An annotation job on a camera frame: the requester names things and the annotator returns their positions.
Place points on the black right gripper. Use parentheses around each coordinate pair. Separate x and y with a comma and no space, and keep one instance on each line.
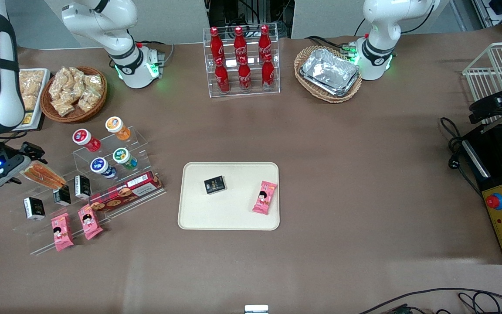
(23,151)

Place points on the plastic-wrapped triangle sandwich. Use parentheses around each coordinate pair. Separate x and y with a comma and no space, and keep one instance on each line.
(46,175)

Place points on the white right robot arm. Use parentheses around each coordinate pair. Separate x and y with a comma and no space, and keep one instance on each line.
(103,22)

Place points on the cream rectangular serving tray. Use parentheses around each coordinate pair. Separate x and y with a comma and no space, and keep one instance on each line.
(233,209)

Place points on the aluminium foil tray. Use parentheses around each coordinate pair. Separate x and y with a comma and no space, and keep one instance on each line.
(329,69)
(340,93)

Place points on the small black snack box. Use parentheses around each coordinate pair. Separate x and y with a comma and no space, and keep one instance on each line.
(34,208)
(215,185)
(83,187)
(62,196)

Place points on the clear acrylic stepped display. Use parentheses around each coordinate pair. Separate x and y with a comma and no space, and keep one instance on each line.
(37,235)

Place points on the pink cartoon snack pack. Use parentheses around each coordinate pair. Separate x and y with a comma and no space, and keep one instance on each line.
(89,222)
(62,232)
(265,198)

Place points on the red-lid small drink bottle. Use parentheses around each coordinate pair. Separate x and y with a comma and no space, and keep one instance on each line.
(85,139)

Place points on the white rectangular dish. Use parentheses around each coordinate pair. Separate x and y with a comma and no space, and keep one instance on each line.
(42,98)

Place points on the brown wicker snack basket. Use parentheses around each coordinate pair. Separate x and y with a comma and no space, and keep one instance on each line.
(74,117)

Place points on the clear bag of snacks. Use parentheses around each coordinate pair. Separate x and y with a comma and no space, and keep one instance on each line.
(78,78)
(88,101)
(60,83)
(62,107)
(93,85)

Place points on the blue-lid small drink bottle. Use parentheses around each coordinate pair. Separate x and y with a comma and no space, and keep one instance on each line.
(102,167)

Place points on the red plaid cookie box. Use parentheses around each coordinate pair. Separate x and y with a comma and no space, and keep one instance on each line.
(124,192)

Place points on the green-lid small drink bottle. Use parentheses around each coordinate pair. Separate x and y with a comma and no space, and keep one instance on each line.
(124,158)

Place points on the orange-lid small drink bottle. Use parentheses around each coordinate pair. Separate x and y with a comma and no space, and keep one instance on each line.
(118,127)

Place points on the clear acrylic bottle riser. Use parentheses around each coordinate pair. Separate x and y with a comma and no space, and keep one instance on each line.
(137,146)

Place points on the red cola bottle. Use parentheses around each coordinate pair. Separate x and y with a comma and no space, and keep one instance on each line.
(222,77)
(264,41)
(245,76)
(240,42)
(216,43)
(268,73)

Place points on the clear acrylic cola rack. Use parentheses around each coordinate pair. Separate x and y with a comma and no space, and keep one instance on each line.
(255,92)

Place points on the dark background equipment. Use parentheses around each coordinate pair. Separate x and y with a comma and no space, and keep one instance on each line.
(242,15)

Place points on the brown table cover sheet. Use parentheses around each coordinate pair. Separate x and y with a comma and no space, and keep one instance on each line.
(342,174)

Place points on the light wicker oval basket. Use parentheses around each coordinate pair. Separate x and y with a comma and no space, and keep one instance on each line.
(334,98)

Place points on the black machine with yellow panel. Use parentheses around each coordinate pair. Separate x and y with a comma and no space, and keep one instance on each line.
(495,174)

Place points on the red emergency stop button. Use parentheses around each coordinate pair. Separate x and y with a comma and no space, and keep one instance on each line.
(495,201)

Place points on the small silver metal bracket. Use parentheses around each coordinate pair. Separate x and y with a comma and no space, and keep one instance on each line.
(256,309)

